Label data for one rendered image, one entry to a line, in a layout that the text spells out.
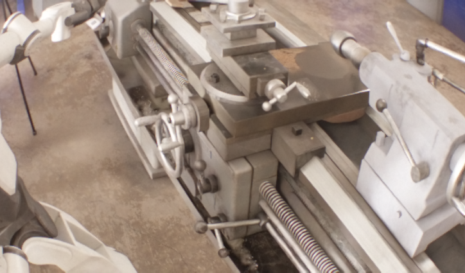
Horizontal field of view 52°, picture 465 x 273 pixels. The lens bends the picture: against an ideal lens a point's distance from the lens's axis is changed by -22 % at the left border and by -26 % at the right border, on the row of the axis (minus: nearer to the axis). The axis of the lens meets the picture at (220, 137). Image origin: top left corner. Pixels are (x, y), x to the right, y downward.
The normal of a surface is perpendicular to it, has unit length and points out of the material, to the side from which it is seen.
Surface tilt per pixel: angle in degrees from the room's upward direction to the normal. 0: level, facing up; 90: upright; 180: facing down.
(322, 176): 36
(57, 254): 90
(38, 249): 90
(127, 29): 90
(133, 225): 0
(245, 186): 90
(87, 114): 0
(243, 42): 0
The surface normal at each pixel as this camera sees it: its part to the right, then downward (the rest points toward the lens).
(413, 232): -0.91, 0.23
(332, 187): -0.51, -0.51
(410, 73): 0.02, -0.80
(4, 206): 0.82, 0.31
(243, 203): 0.42, 0.55
